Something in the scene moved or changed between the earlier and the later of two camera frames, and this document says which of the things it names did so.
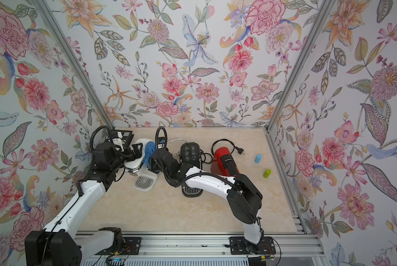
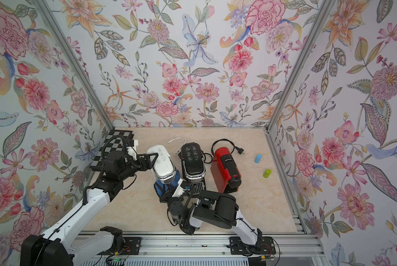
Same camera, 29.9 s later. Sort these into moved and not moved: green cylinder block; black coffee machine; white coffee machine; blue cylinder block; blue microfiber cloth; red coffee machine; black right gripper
Moved: black right gripper; white coffee machine; blue microfiber cloth
Not moved: black coffee machine; blue cylinder block; red coffee machine; green cylinder block
